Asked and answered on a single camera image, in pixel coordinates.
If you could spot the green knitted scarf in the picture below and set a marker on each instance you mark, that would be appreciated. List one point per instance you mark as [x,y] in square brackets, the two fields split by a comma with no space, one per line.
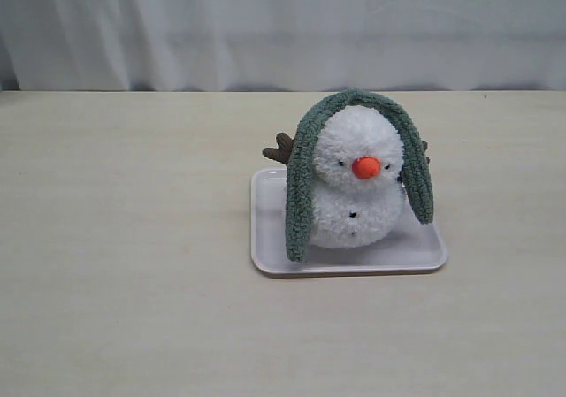
[305,185]

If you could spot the white backdrop curtain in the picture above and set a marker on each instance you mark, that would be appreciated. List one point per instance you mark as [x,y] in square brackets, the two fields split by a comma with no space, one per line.
[300,45]

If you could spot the white plush snowman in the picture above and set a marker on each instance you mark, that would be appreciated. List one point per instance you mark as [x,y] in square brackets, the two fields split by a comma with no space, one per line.
[354,193]

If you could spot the white square plastic tray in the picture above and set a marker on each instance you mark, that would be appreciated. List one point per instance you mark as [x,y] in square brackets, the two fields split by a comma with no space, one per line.
[411,248]

